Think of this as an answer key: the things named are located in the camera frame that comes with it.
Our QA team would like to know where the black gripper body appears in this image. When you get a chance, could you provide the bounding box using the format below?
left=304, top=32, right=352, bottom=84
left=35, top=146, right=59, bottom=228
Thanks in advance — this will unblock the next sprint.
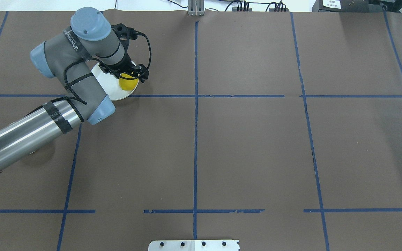
left=99, top=60, right=149, bottom=83

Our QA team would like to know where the yellow lemon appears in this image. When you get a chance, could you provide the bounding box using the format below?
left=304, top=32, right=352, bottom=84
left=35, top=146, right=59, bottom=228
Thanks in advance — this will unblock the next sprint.
left=119, top=73, right=139, bottom=92

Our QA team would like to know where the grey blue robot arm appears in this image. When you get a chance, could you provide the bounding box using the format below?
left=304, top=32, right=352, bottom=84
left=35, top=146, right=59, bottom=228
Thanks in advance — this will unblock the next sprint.
left=0, top=7, right=152, bottom=174

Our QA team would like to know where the white plate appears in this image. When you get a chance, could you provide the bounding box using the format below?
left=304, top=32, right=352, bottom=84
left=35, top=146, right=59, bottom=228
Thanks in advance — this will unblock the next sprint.
left=91, top=63, right=136, bottom=101

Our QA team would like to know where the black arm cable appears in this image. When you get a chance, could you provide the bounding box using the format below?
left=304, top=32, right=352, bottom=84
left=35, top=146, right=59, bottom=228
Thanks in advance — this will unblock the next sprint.
left=131, top=31, right=152, bottom=75

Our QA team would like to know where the metal base plate with bolts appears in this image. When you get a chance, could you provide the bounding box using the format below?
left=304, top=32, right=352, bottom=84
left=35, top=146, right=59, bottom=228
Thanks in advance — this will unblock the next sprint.
left=148, top=239, right=240, bottom=251

